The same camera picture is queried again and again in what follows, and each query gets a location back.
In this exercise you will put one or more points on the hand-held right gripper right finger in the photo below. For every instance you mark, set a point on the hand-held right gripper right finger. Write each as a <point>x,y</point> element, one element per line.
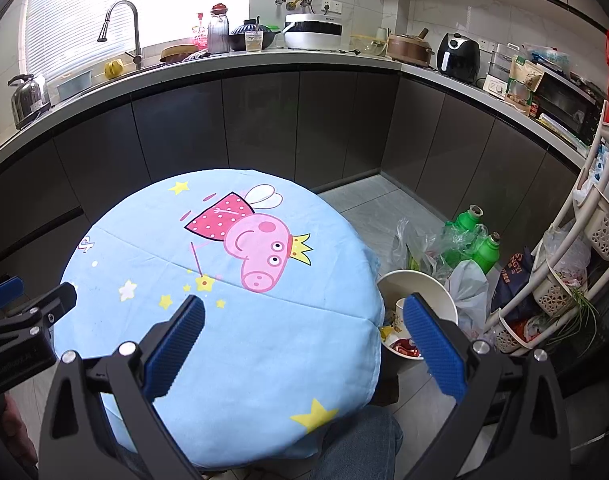
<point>434,345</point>

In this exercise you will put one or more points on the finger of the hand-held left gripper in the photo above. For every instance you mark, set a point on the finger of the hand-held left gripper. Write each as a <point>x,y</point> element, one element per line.
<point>59,302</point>
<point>4,292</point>

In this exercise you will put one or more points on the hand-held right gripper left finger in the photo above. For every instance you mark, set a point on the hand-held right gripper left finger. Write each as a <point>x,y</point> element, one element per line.
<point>177,345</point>

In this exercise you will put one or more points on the white paper bucket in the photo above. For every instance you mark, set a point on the white paper bucket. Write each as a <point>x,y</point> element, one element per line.
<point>424,285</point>

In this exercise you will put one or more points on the person's left hand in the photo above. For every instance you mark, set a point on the person's left hand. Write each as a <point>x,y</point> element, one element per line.
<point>19,430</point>

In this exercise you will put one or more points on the blue cartoon printed tablecloth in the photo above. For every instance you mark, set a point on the blue cartoon printed tablecloth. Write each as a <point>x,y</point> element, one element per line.
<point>234,360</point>

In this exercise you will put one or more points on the white plastic bag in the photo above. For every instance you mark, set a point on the white plastic bag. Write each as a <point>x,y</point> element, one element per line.
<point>469,295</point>

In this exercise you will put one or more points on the dark blue printed bag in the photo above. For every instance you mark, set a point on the dark blue printed bag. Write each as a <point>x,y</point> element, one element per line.
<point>511,280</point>

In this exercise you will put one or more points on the green plastic bottle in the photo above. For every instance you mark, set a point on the green plastic bottle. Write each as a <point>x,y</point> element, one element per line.
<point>467,225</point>
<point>487,255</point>

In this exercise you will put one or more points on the person's jeans leg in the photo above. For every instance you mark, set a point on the person's jeans leg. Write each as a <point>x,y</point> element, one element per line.
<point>354,445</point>

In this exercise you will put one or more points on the green onion stalks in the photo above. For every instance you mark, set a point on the green onion stalks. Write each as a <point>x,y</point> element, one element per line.
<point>581,310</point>

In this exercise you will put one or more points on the steel kettle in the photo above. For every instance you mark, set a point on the steel kettle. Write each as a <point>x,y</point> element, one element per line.
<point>29,100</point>

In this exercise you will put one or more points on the pale blue basin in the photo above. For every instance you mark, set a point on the pale blue basin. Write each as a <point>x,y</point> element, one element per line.
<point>74,85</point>

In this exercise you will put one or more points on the white storage rack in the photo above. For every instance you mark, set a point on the white storage rack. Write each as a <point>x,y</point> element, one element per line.
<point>604,180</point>

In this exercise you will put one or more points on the yellow sponge holder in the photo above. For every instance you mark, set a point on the yellow sponge holder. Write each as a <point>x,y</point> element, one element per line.
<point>114,69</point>

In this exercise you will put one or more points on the dark kitchen base cabinets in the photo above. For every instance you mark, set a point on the dark kitchen base cabinets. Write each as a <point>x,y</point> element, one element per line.
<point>264,120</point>

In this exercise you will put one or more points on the brown shallow bowl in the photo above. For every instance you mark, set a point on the brown shallow bowl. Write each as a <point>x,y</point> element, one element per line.
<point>179,52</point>

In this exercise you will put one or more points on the green white food package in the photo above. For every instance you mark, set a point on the green white food package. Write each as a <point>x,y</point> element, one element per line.
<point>524,82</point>

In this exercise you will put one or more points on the black toaster oven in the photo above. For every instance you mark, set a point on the black toaster oven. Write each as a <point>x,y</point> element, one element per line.
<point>569,102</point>

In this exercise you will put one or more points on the white food steamer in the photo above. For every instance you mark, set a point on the white food steamer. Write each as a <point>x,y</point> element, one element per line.
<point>499,72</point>

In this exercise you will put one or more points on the silver kitchen faucet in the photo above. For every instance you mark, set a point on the silver kitchen faucet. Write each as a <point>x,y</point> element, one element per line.
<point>136,30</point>

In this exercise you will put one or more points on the black air fryer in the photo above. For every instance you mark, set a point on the black air fryer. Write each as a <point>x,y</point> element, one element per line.
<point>459,57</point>

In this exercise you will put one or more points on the white window blind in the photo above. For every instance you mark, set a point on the white window blind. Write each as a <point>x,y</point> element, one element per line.
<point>84,10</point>

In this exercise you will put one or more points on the brown lidded pot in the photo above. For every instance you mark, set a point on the brown lidded pot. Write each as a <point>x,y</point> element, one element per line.
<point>409,47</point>

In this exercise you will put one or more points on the pink bottle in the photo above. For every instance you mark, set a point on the pink bottle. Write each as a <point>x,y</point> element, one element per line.
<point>200,32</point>

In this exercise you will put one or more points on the grey kitchen countertop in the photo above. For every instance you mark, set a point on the grey kitchen countertop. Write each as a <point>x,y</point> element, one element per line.
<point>284,59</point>

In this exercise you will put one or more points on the blue plastic bag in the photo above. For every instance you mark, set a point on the blue plastic bag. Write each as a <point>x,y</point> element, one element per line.
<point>546,60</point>

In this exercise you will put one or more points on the clear container with yellow lid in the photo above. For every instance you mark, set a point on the clear container with yellow lid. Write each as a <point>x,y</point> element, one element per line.
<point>369,45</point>

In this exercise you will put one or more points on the clear plastic cup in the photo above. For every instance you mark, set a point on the clear plastic cup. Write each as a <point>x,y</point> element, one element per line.
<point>254,42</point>

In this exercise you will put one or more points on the glass jar with red lid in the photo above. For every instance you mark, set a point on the glass jar with red lid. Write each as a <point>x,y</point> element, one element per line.
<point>218,32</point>

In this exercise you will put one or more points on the black cooking pot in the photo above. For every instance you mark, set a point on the black cooking pot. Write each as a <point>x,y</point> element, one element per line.
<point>239,37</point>

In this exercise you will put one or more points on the white rice cooker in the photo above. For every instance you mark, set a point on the white rice cooker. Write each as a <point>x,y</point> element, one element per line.
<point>313,32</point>

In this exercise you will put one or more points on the double wall outlet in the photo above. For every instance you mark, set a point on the double wall outlet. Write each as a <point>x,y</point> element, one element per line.
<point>332,6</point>

